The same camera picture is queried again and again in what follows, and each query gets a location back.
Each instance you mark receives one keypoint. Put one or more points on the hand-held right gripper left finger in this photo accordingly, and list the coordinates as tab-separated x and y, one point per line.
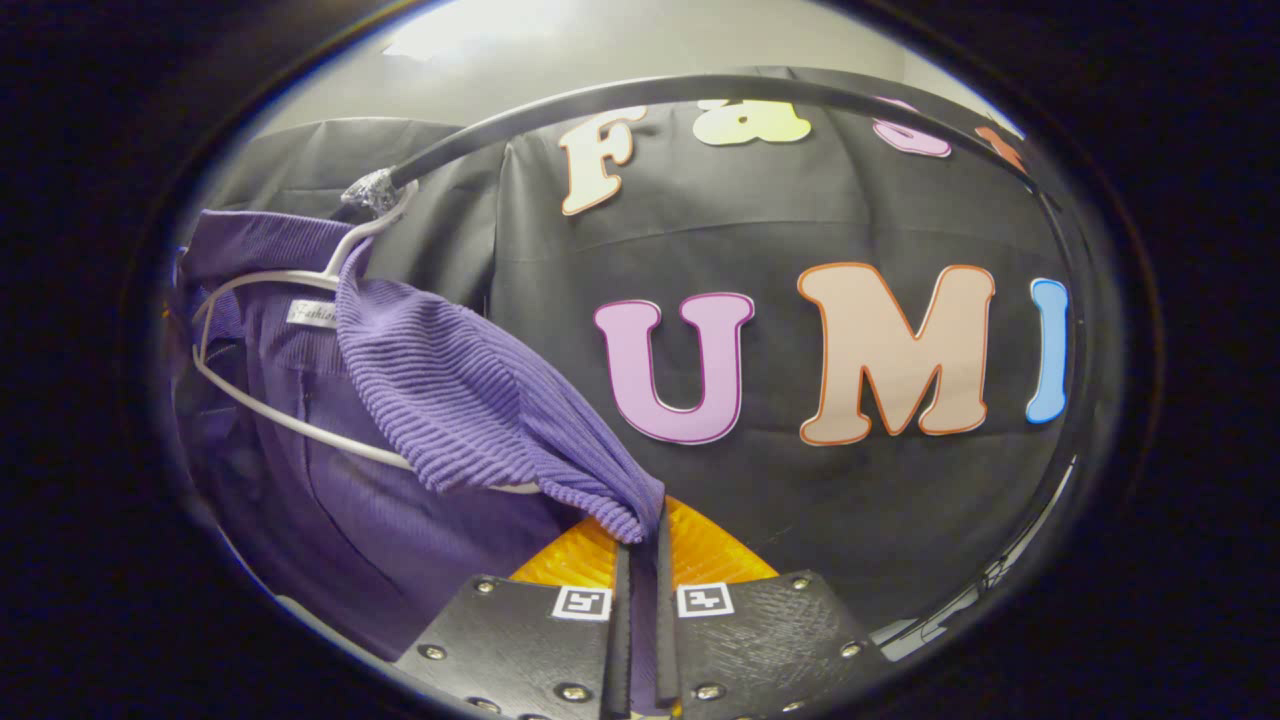
618	640

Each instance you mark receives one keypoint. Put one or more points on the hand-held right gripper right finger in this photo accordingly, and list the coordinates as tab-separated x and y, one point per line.
667	640

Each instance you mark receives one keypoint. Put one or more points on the purple ribbed shirt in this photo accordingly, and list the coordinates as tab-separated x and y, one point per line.
450	400

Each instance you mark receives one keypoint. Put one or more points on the white hanger with taped hook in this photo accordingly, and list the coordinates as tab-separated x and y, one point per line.
340	447

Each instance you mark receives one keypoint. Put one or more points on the black metal clothes rack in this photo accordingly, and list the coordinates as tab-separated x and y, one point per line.
700	88

